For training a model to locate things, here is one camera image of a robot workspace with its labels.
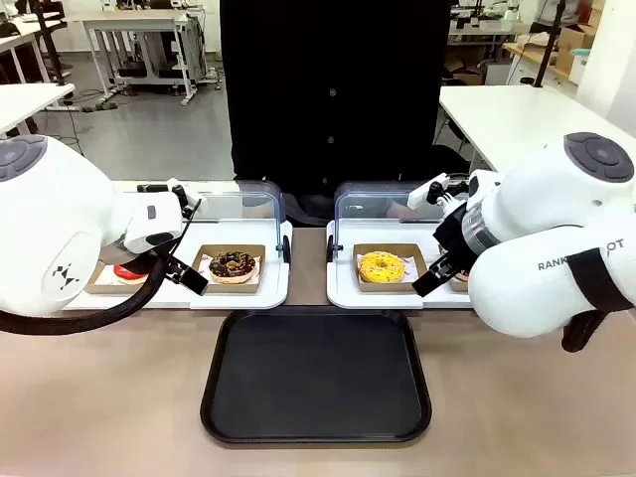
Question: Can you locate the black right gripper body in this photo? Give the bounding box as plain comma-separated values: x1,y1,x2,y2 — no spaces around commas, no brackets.
433,203,481,263

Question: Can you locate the chocolate donut with nut crumbs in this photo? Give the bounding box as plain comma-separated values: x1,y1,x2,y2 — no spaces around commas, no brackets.
208,250,260,285

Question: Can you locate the yellow glazed sprinkled donut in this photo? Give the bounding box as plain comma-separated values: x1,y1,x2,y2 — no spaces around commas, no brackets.
358,250,406,284

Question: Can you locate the white display tray base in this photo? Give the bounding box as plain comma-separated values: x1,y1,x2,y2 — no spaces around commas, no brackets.
64,218,291,310
325,221,473,310

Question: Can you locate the red glazed donut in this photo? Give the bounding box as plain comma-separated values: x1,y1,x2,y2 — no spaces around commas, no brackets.
112,262,150,285

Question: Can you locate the black serving tray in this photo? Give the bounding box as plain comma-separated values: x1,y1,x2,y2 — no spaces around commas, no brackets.
200,306,432,444

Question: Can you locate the clear hinged display lid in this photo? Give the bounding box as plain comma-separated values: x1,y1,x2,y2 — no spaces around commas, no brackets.
111,179,293,263
333,179,448,252

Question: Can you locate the large white table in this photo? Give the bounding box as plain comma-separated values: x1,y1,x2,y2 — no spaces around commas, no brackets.
439,83,636,175

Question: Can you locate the person in black coat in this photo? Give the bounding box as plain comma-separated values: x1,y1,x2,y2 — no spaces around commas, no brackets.
218,0,471,228

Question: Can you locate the open cardboard box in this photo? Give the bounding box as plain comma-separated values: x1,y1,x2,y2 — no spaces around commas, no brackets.
555,23,597,71

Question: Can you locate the small white table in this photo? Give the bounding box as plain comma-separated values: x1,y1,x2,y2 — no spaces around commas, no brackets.
0,81,76,138

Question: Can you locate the white height-adjustable desk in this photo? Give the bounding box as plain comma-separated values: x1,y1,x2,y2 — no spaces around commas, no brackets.
81,12,210,106

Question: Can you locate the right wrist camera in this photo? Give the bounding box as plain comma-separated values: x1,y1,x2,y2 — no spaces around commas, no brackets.
406,172,471,211

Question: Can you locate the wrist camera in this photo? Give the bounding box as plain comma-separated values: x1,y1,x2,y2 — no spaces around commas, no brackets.
406,172,471,211
136,177,206,220

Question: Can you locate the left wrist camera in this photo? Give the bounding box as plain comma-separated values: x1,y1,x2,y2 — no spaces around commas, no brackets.
136,177,206,220

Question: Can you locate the black cable sleeve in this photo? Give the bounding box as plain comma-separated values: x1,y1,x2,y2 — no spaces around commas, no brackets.
0,250,168,335

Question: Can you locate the black strap on arm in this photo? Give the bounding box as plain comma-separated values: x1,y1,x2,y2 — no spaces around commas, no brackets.
560,247,636,354

